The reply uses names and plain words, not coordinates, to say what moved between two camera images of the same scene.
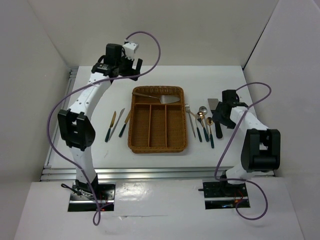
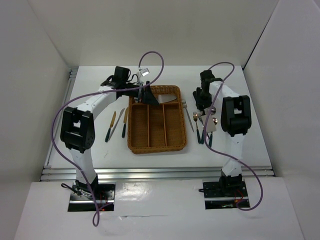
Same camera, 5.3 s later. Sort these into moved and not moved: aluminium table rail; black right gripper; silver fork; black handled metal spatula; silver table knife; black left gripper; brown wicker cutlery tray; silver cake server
Moved: black left gripper; silver fork; black right gripper; black handled metal spatula; silver cake server
Not moved: silver table knife; aluminium table rail; brown wicker cutlery tray
